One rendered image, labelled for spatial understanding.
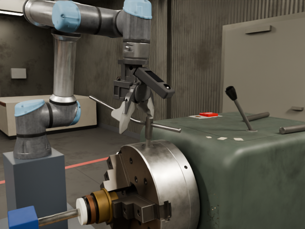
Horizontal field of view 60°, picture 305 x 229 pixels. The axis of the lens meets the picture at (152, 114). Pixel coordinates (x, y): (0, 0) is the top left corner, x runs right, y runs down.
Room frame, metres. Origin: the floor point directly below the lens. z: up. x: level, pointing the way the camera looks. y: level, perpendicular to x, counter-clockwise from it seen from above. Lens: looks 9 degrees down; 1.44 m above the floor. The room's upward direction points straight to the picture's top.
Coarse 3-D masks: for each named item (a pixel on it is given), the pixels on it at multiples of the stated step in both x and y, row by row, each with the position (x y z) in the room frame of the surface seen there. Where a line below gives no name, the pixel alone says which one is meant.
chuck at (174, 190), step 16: (128, 144) 0.76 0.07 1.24; (160, 144) 0.76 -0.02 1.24; (128, 160) 0.75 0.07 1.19; (144, 160) 0.67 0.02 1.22; (160, 160) 0.68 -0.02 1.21; (144, 176) 0.67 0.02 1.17; (160, 176) 0.64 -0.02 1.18; (176, 176) 0.66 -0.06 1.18; (128, 192) 0.78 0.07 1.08; (144, 192) 0.67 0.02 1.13; (160, 192) 0.62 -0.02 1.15; (176, 192) 0.64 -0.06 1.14; (176, 208) 0.62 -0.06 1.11; (144, 224) 0.67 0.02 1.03; (160, 224) 0.60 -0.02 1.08; (176, 224) 0.62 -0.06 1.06
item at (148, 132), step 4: (148, 116) 0.74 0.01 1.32; (148, 120) 0.73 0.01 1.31; (152, 120) 0.73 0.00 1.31; (148, 124) 0.73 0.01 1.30; (148, 128) 0.73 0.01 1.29; (152, 128) 0.74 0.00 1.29; (148, 132) 0.73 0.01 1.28; (148, 136) 0.73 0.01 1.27; (148, 140) 0.74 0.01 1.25; (148, 144) 0.74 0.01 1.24
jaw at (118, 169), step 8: (120, 152) 0.81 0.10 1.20; (112, 160) 0.77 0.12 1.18; (120, 160) 0.78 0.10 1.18; (112, 168) 0.76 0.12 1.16; (120, 168) 0.76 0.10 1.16; (104, 176) 0.76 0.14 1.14; (112, 176) 0.73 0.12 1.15; (120, 176) 0.74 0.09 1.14; (128, 176) 0.76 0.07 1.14; (104, 184) 0.71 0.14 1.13; (112, 184) 0.72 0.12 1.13; (120, 184) 0.73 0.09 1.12; (128, 184) 0.74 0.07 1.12
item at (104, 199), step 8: (96, 192) 0.68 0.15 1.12; (104, 192) 0.68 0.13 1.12; (112, 192) 0.71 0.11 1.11; (88, 200) 0.65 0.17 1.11; (96, 200) 0.66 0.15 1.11; (104, 200) 0.66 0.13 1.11; (88, 208) 0.64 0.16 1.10; (96, 208) 0.65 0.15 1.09; (104, 208) 0.65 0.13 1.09; (112, 208) 0.65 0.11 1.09; (88, 216) 0.63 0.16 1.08; (96, 216) 0.64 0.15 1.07; (104, 216) 0.65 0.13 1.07; (112, 216) 0.65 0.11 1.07; (88, 224) 0.64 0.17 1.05
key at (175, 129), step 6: (90, 96) 0.85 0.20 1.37; (102, 102) 0.83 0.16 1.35; (108, 108) 0.81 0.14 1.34; (114, 108) 0.80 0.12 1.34; (132, 120) 0.76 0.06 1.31; (138, 120) 0.75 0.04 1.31; (156, 126) 0.72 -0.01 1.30; (162, 126) 0.71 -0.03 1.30; (168, 126) 0.70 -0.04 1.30; (180, 132) 0.68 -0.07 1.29
